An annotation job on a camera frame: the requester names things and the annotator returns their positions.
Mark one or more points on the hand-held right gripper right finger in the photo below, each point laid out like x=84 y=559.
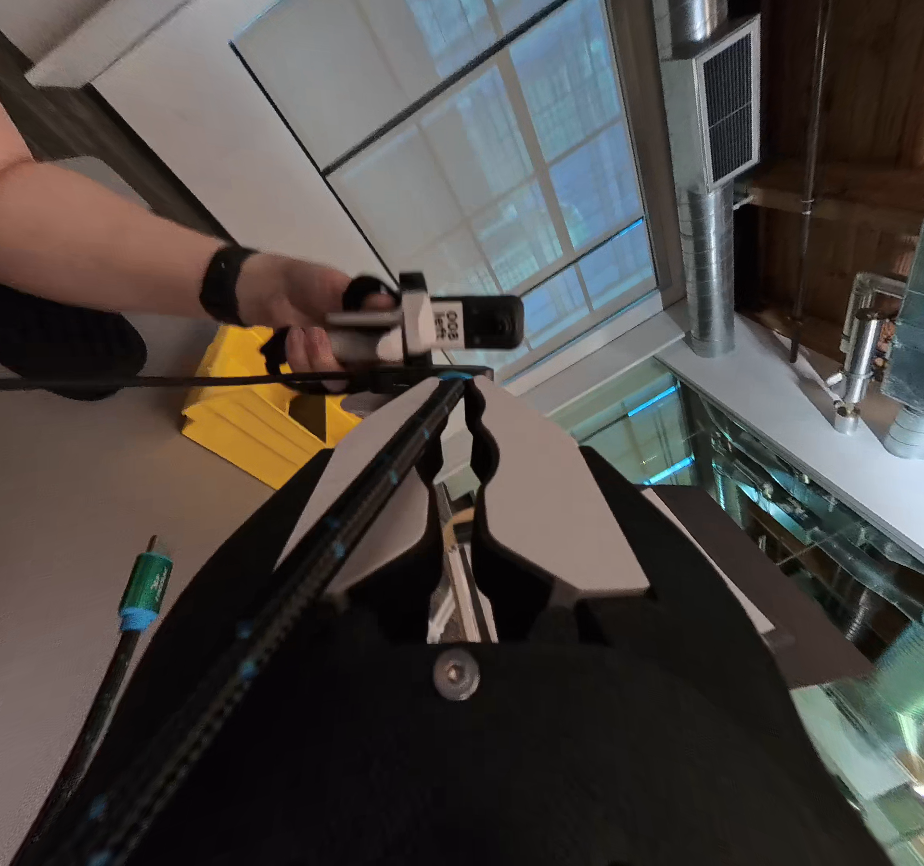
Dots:
x=548 y=505

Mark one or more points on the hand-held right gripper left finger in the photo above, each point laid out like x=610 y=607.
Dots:
x=375 y=447

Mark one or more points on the black square hdmi adapter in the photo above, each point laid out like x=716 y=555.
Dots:
x=404 y=379

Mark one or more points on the person's left forearm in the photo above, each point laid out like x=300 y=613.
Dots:
x=108 y=245

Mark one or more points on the person's left hand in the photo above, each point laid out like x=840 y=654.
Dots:
x=289 y=292

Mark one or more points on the yellow plastic floor sign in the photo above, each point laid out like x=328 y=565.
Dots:
x=245 y=418

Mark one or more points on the large gridded window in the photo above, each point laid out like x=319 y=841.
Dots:
x=469 y=123

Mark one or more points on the black wristband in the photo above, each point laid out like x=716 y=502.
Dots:
x=227 y=285

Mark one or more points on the dark grey board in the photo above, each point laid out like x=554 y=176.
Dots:
x=758 y=577

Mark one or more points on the person's dark clothing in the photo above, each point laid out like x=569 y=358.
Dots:
x=65 y=346

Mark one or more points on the white vent grille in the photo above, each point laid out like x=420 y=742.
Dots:
x=729 y=101

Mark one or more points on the shiny metal cylinder fixture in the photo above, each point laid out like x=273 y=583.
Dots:
x=863 y=346

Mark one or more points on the thin dark ceiling pipe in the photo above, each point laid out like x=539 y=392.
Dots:
x=812 y=159

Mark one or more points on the silver ventilation duct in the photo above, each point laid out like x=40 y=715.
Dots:
x=707 y=252

